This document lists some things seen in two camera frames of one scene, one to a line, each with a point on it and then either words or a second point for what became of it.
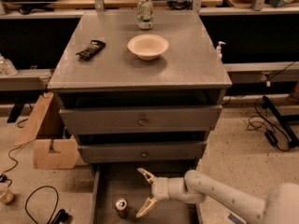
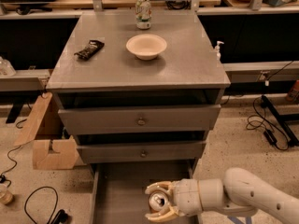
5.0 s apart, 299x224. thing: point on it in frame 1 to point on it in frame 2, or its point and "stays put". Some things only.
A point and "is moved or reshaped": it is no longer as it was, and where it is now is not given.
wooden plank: [30, 130] stays put
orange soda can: [121, 207] is moved or reshaped
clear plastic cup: [6, 195] stays put
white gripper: [163, 189] to [185, 196]
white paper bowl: [148, 47] stays put
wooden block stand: [46, 159] stays put
